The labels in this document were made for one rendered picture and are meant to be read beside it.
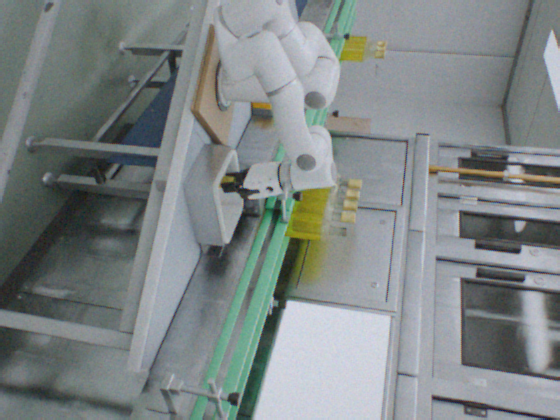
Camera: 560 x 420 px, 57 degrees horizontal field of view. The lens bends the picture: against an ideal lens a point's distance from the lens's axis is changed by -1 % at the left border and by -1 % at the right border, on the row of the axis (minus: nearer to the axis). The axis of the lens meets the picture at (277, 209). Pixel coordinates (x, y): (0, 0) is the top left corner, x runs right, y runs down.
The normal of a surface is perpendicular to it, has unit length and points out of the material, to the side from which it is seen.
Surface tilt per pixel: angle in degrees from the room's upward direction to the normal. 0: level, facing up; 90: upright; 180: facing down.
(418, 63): 90
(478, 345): 90
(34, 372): 90
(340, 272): 90
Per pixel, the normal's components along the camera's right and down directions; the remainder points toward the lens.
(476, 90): -0.23, 0.68
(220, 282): -0.06, -0.73
